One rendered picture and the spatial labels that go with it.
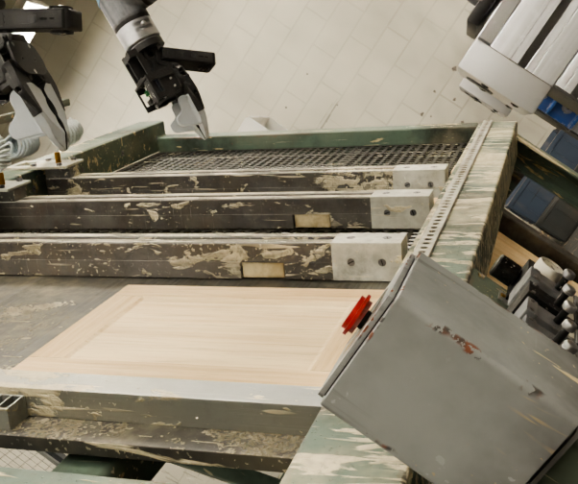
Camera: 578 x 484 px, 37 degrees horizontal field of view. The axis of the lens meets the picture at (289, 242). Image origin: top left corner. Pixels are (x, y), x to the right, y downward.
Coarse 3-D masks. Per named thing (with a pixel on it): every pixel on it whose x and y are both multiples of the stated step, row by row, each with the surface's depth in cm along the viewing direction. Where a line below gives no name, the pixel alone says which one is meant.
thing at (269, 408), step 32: (0, 384) 112; (32, 384) 111; (64, 384) 111; (96, 384) 110; (128, 384) 109; (160, 384) 108; (192, 384) 107; (224, 384) 106; (256, 384) 106; (64, 416) 110; (96, 416) 109; (128, 416) 107; (160, 416) 106; (192, 416) 104; (224, 416) 103; (256, 416) 102; (288, 416) 100
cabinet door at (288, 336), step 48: (144, 288) 152; (192, 288) 150; (240, 288) 148; (288, 288) 146; (96, 336) 133; (144, 336) 131; (192, 336) 129; (240, 336) 128; (288, 336) 126; (336, 336) 124; (288, 384) 110
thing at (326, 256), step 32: (0, 256) 172; (32, 256) 170; (64, 256) 168; (96, 256) 166; (128, 256) 164; (160, 256) 162; (192, 256) 160; (224, 256) 158; (256, 256) 156; (288, 256) 154; (320, 256) 152; (352, 256) 150; (384, 256) 149
